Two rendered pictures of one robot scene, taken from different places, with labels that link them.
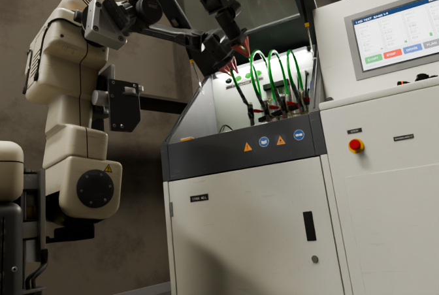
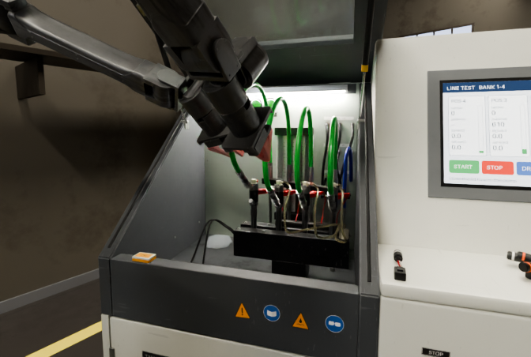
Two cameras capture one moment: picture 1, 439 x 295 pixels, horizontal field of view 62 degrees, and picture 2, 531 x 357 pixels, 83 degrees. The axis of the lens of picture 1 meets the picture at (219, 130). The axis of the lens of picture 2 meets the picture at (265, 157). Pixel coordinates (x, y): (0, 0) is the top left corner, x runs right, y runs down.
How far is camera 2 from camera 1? 1.03 m
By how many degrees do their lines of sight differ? 21
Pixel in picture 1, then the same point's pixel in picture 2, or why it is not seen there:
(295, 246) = not seen: outside the picture
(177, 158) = (124, 287)
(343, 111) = (423, 314)
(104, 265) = (75, 246)
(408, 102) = not seen: outside the picture
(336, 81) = (396, 188)
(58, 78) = not seen: outside the picture
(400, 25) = (521, 116)
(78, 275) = (43, 260)
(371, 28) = (470, 107)
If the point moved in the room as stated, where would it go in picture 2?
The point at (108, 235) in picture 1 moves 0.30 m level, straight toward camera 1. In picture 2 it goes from (80, 215) to (76, 226)
